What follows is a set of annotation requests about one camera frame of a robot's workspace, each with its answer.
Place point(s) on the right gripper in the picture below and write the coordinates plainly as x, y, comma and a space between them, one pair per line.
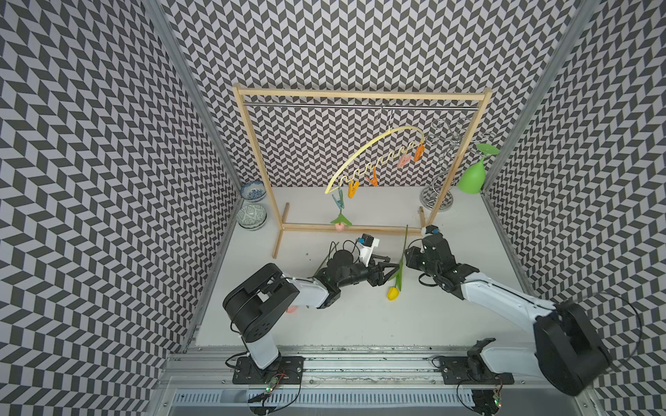
411, 258

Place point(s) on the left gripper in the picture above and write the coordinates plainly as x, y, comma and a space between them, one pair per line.
380, 278

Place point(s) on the yellow tulip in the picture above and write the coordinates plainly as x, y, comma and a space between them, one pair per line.
396, 289

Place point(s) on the pink tulip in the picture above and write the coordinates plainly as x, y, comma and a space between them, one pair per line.
341, 223
325, 257

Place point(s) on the teal clothes peg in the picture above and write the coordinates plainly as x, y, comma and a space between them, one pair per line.
339, 199

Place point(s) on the yellow arched peg hanger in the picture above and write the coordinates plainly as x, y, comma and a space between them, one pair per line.
383, 150

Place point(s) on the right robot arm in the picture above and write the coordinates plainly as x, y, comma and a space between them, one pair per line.
566, 350

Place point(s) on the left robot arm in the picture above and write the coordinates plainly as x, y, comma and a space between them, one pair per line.
255, 306

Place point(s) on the yellow orange clothes peg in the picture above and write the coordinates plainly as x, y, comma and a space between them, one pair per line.
352, 188

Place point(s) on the pink clothes peg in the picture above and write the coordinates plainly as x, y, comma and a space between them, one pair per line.
403, 161

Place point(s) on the green plastic wine glass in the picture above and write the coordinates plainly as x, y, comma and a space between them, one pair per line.
473, 179

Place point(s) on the green patterned bowl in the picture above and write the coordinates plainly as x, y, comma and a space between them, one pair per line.
251, 216

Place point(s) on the blue patterned bowl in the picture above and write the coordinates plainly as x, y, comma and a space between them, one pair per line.
253, 191

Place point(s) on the metal rack rod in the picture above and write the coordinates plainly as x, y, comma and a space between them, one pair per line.
361, 106

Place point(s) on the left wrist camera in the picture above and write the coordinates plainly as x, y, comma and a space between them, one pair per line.
366, 246

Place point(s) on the wooden clothes rack frame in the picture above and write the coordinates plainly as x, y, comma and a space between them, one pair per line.
240, 92

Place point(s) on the metal wire glass stand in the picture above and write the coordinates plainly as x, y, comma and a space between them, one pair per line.
447, 135

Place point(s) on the aluminium front rail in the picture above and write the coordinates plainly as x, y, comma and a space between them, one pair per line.
351, 369

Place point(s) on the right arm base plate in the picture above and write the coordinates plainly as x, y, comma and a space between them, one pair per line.
470, 370

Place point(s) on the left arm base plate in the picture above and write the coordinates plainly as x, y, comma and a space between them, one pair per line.
287, 369

